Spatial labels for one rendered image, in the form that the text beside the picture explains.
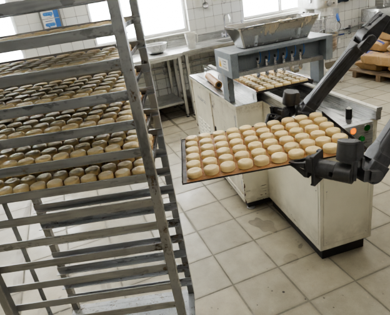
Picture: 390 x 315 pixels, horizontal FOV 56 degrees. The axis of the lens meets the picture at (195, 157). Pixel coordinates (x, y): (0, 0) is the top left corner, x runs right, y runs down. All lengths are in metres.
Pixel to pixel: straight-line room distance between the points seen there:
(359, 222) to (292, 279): 0.51
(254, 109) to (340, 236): 0.96
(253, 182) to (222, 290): 0.86
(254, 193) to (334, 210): 0.75
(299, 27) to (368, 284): 1.60
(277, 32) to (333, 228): 1.27
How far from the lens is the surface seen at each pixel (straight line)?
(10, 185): 1.41
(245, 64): 2.52
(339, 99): 2.30
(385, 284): 2.32
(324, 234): 2.27
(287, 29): 2.58
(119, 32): 1.03
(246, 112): 2.50
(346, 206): 2.25
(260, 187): 2.76
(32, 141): 1.20
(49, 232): 1.89
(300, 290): 2.22
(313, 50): 2.74
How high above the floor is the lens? 1.56
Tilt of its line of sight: 24 degrees down
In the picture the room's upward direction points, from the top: 9 degrees counter-clockwise
